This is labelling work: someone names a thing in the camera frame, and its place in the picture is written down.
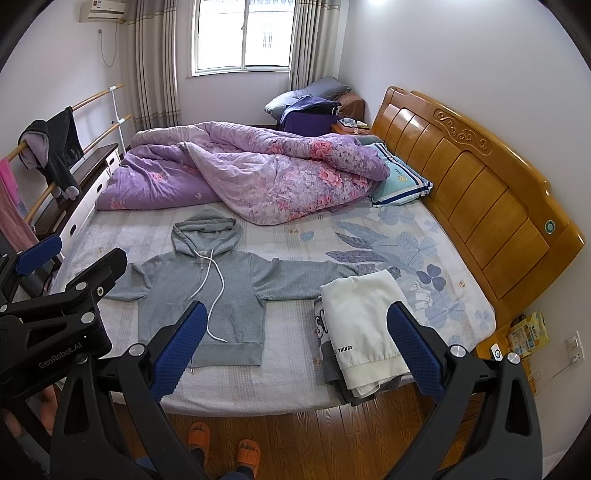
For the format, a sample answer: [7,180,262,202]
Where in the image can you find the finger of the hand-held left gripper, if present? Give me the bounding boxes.
[0,234,64,308]
[9,248,128,325]

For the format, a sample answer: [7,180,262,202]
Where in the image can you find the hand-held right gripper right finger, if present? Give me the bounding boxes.
[387,300,543,480]

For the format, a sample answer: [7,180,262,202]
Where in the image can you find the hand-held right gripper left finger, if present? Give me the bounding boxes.
[50,300,208,480]

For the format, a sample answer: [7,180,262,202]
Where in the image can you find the grey hoodie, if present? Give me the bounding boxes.
[99,208,360,370]

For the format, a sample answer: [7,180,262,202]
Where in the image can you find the cream white sweatshirt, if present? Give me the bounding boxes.
[320,270,413,398]

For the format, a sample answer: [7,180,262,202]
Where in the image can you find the person's left forearm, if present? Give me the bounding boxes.
[39,387,60,435]

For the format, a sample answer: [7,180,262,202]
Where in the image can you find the pink hanging towel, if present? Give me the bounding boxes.
[0,154,41,254]

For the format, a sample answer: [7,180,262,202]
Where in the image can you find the wooden bedside table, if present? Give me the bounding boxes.
[475,323,536,395]
[331,117,371,136]

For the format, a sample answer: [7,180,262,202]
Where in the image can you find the grey folded garment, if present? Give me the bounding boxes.
[321,348,413,408]

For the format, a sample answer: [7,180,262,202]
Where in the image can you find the white printed folded garment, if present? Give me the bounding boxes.
[314,298,334,357]

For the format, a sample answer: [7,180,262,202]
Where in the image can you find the dark top white dresser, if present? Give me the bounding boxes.
[33,142,124,261]

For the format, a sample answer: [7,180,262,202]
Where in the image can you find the dark hanging jacket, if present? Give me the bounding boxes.
[17,106,86,200]

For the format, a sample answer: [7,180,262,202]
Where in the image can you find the person's legs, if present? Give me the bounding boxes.
[134,445,260,480]

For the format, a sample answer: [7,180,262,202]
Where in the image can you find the pale floral bed sheet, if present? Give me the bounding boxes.
[50,200,498,417]

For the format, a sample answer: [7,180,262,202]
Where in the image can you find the yellow packet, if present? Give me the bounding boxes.
[507,311,551,357]

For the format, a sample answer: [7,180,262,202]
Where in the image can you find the teal striped pillow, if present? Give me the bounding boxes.
[368,142,435,206]

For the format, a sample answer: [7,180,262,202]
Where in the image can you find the wooden headboard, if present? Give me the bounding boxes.
[369,85,585,315]

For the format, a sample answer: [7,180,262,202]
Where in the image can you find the purple floral quilt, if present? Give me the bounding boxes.
[95,121,392,227]

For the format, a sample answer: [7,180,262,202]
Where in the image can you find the striped grey curtain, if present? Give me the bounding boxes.
[289,0,346,94]
[126,0,184,134]

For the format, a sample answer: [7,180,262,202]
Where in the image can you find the white air conditioner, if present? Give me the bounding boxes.
[78,0,128,24]

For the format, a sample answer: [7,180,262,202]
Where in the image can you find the brown chair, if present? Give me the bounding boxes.
[338,91,366,123]

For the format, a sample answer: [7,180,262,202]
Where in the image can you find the dark purple cloth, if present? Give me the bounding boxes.
[278,96,343,136]

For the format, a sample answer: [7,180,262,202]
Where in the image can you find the grey blue pillow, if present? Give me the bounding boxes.
[264,76,352,114]

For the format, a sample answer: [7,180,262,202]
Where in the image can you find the window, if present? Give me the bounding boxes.
[190,0,297,77]

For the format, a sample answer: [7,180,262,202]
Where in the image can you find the white cable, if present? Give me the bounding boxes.
[529,357,575,394]

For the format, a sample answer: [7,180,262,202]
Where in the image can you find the white wall socket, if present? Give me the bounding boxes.
[566,331,587,366]

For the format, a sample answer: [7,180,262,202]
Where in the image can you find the wooden clothes rail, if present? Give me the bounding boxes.
[0,83,133,224]

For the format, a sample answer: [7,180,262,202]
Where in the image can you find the air conditioner power cable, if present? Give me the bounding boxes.
[98,28,118,68]

